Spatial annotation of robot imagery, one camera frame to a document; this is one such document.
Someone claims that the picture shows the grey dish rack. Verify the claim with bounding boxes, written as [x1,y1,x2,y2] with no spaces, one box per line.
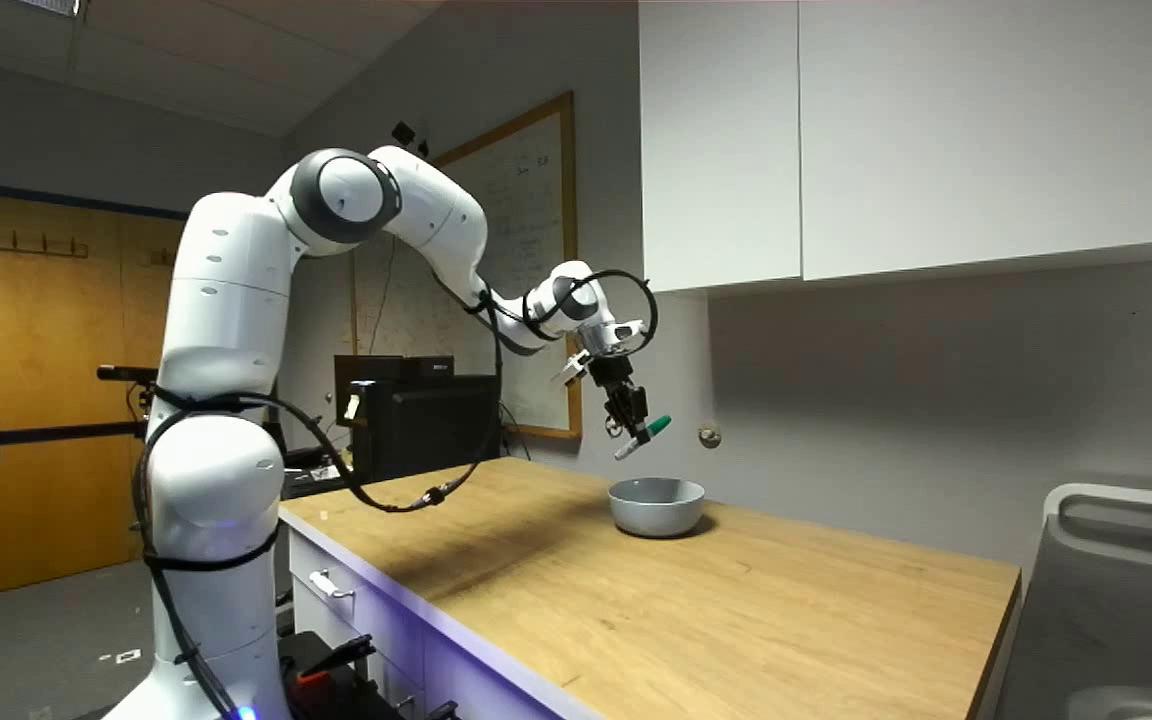
[994,482,1152,720]

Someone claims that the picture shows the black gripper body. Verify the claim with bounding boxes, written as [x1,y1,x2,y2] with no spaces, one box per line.
[590,354,646,422]

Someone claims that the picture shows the green white marker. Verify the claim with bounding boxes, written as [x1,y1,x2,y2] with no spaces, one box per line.
[617,415,670,461]

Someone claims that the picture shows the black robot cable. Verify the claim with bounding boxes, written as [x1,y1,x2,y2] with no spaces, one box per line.
[126,262,658,720]

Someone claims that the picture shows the black box appliance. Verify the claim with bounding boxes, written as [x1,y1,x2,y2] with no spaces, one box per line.
[337,354,505,482]

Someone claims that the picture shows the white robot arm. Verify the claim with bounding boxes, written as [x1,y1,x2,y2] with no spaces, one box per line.
[103,145,657,720]

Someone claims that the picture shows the wooden door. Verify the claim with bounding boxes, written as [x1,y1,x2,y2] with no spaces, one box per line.
[0,194,180,591]

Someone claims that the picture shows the white drawer front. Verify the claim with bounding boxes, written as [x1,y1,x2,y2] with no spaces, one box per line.
[287,536,357,644]

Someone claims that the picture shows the grey bowl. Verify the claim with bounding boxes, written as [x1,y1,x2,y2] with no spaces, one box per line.
[608,476,703,538]

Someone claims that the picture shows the wood framed whiteboard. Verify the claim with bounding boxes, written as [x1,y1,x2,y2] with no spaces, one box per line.
[357,91,579,445]

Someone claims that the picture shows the white wall cabinet door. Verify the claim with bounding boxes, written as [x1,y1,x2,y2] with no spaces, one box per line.
[798,0,1152,281]
[641,0,804,292]

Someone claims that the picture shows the white wall cabinet right door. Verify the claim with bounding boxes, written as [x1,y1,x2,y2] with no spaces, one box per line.
[798,0,1152,281]

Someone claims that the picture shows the white wall cabinet left door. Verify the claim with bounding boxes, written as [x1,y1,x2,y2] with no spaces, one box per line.
[641,0,804,292]

